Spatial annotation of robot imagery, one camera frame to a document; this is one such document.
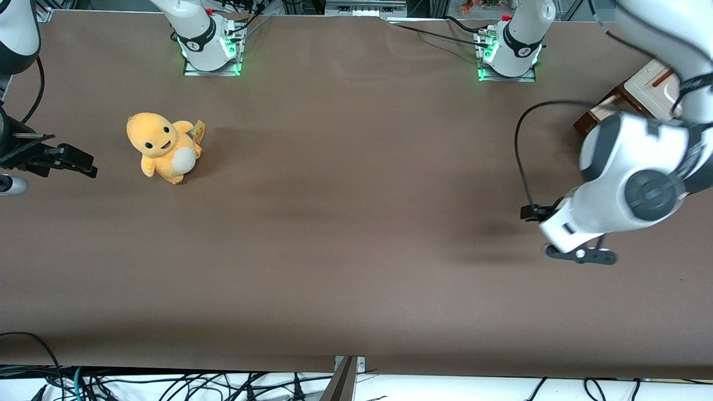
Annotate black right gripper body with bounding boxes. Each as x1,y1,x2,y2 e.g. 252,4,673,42
0,106,55,168

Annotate orange plush toy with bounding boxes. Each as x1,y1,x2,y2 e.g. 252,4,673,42
126,113,206,185

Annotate brown table cover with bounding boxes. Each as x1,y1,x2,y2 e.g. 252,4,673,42
0,10,713,380

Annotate white power strip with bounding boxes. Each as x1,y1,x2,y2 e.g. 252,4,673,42
325,0,408,18

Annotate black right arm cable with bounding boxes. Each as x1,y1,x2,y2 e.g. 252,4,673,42
19,56,45,126

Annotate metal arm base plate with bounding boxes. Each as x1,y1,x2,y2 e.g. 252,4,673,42
476,28,538,83
183,22,244,77

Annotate black looping cable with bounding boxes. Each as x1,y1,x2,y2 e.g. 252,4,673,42
0,332,63,401

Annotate white sheet under cables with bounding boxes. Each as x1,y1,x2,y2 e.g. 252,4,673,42
0,370,713,401

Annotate short curved black cable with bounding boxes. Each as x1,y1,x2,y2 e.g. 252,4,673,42
443,16,491,35

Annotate long straight black cable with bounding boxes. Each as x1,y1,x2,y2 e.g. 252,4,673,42
387,21,491,48

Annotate black cables at arm base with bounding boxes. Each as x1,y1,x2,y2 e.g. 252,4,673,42
222,0,274,42

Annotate tangled black cable bundle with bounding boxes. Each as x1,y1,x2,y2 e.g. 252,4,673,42
31,368,335,401

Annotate metal mount bracket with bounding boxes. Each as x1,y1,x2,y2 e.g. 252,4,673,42
320,355,367,401

